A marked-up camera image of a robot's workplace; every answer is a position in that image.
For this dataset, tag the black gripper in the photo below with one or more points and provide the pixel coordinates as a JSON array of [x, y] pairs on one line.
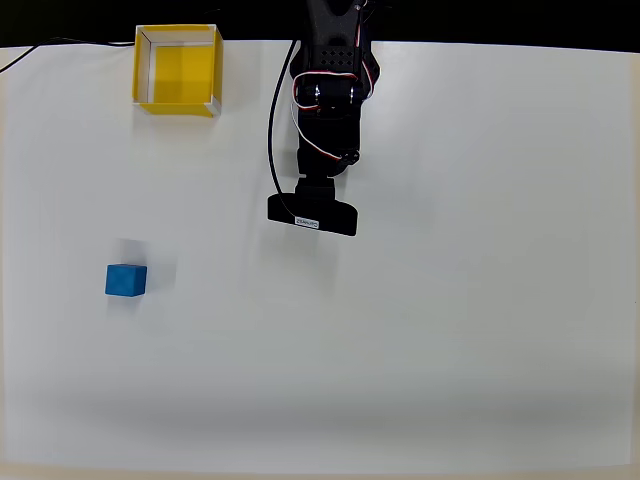
[[306, 161]]

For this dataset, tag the blue cube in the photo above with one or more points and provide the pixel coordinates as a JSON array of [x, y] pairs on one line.
[[125, 281]]

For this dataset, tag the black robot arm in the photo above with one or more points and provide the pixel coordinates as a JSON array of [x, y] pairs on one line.
[[334, 30]]

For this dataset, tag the yellow cardboard box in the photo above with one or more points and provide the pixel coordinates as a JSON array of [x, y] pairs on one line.
[[185, 70]]

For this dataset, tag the black bar-shaped camera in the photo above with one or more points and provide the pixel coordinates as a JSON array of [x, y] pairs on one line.
[[340, 217]]

